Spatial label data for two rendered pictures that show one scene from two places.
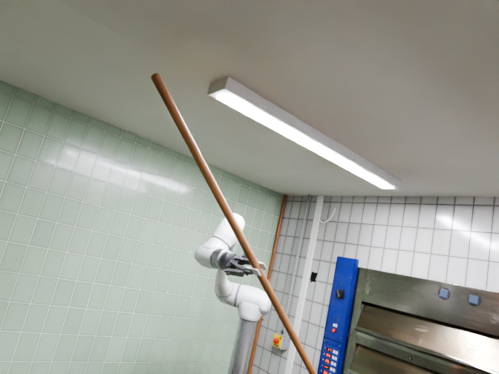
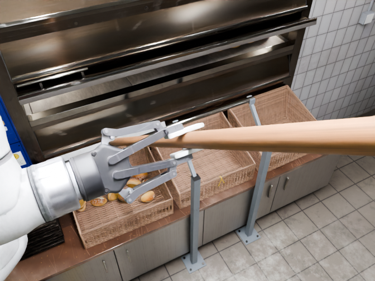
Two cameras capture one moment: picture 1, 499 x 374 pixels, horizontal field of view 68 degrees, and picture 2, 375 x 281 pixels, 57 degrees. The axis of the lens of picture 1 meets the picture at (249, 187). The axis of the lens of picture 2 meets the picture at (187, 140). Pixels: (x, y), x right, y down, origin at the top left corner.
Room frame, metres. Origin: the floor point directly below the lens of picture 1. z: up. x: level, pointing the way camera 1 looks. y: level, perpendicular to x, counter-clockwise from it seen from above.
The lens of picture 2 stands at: (1.40, 0.34, 2.39)
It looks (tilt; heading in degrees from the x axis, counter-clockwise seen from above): 44 degrees down; 280
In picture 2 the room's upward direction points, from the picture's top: straight up
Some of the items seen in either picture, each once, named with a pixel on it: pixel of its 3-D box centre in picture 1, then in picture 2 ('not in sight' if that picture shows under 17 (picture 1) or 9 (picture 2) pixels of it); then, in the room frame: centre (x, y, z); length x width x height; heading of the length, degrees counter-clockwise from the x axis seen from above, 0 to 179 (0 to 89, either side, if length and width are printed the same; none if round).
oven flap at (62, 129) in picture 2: not in sight; (179, 98); (1.77, -1.43, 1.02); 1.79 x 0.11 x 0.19; 38
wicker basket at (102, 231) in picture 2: not in sight; (116, 188); (2.06, -0.87, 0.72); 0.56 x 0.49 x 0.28; 36
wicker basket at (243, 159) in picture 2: not in sight; (201, 155); (1.60, -1.23, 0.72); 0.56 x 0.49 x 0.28; 37
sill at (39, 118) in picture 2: not in sight; (178, 78); (1.79, -1.45, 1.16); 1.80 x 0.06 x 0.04; 38
